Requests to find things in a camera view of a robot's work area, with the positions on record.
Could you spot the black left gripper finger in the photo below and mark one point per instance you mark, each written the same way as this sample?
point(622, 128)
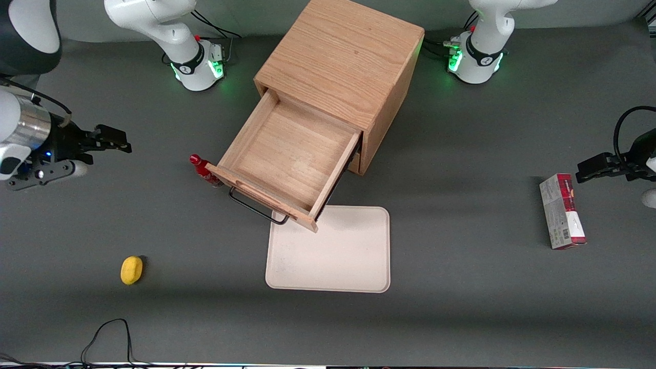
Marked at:
point(612, 159)
point(594, 173)

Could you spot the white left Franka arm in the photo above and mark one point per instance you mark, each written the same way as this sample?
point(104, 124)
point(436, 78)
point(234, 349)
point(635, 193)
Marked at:
point(479, 56)

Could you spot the red and white carton box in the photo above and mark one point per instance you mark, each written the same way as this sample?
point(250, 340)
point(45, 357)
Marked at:
point(561, 212)

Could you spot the yellow lemon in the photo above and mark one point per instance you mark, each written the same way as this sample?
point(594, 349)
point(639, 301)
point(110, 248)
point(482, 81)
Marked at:
point(131, 270)

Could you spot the black frame rail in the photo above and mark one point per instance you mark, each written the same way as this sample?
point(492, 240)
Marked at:
point(647, 17)

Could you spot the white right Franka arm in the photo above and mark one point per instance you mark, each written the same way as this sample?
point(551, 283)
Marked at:
point(154, 15)

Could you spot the red soda bottle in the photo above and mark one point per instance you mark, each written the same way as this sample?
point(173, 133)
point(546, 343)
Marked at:
point(197, 162)

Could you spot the beige plastic tray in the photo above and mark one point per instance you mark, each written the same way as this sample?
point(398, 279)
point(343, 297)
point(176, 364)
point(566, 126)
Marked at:
point(348, 256)

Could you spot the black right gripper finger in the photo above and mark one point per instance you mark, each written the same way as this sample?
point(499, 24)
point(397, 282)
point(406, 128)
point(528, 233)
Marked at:
point(119, 148)
point(113, 134)

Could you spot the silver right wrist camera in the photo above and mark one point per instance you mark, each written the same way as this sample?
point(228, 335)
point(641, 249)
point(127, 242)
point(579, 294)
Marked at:
point(40, 175)

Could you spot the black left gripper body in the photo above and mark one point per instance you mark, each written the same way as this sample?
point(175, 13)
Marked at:
point(640, 154)

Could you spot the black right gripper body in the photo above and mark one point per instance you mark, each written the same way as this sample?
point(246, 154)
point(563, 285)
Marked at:
point(63, 141)

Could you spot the wooden drawer cabinet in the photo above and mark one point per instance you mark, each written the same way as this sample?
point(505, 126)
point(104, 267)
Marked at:
point(348, 51)

